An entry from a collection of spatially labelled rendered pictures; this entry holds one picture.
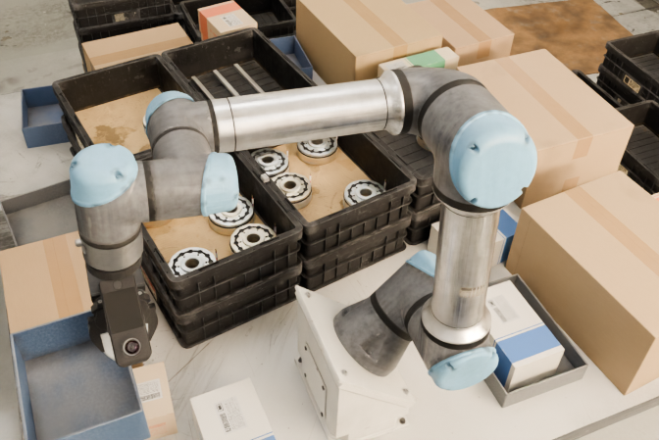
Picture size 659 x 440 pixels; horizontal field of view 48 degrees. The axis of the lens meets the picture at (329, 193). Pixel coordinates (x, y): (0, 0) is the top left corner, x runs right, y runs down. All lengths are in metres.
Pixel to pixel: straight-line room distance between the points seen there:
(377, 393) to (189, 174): 0.64
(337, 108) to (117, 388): 0.52
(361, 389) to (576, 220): 0.66
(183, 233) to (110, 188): 0.84
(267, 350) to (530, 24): 3.08
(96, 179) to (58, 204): 1.16
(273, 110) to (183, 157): 0.16
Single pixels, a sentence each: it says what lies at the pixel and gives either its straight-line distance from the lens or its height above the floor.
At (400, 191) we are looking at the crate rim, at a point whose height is 0.93.
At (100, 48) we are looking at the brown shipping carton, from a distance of 2.30.
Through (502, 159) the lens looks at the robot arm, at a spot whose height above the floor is 1.42.
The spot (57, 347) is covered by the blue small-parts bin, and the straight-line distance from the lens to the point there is 1.21.
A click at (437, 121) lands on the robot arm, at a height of 1.43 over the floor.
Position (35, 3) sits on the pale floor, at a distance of 4.54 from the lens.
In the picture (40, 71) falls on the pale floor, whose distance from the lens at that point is 3.91.
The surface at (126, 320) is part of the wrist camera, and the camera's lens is 0.97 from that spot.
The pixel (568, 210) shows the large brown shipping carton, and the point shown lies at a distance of 1.73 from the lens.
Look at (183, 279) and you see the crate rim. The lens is 1.46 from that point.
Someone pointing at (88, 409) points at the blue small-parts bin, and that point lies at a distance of 1.15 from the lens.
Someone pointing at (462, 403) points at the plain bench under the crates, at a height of 0.70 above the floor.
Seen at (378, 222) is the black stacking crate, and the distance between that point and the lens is 1.68.
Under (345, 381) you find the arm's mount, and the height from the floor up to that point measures 0.93.
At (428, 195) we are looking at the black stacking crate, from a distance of 1.72.
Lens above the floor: 2.02
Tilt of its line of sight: 42 degrees down
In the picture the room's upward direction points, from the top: 2 degrees clockwise
